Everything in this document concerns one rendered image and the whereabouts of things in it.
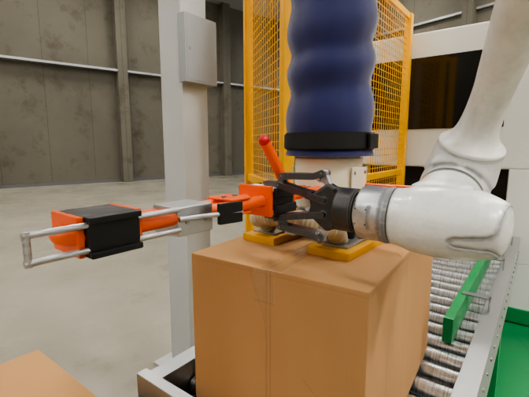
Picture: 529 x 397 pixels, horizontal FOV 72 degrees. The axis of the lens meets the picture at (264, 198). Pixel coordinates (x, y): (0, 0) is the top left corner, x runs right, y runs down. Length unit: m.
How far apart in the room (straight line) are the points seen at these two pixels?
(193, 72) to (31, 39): 11.02
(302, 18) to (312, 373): 0.73
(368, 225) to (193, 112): 1.38
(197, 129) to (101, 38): 11.35
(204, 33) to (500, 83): 1.49
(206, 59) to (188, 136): 0.37
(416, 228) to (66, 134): 12.14
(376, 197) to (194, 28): 1.43
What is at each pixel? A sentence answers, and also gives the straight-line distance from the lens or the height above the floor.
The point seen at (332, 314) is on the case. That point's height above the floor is 0.90.
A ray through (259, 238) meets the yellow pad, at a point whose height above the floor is 0.96.
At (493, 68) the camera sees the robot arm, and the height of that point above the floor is 1.28.
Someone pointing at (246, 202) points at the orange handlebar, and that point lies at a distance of 0.65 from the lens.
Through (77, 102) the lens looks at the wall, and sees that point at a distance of 12.59.
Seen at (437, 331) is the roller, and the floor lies 0.53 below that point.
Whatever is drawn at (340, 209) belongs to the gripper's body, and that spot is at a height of 1.08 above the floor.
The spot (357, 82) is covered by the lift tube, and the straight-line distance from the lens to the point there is 0.88.
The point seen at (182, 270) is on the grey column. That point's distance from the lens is 1.93.
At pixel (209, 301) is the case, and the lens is 0.83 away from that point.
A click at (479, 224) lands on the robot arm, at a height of 1.08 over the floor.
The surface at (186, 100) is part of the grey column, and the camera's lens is 1.82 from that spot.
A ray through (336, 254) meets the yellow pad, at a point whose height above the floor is 0.96.
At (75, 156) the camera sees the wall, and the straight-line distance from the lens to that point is 12.50.
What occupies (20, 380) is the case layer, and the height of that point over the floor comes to 0.54.
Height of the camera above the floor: 1.18
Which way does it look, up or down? 8 degrees down
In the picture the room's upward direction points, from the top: straight up
